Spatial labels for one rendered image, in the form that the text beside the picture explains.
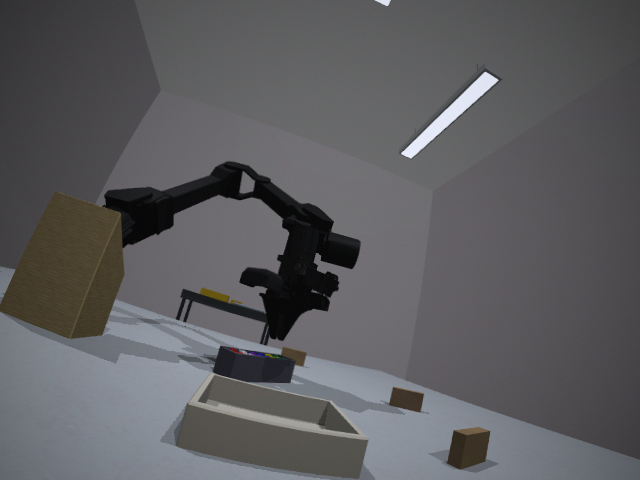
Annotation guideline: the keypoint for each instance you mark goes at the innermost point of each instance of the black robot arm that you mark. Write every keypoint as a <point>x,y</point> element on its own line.
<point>147,211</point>

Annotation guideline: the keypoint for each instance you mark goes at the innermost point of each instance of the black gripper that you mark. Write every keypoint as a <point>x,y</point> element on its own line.
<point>282,307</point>

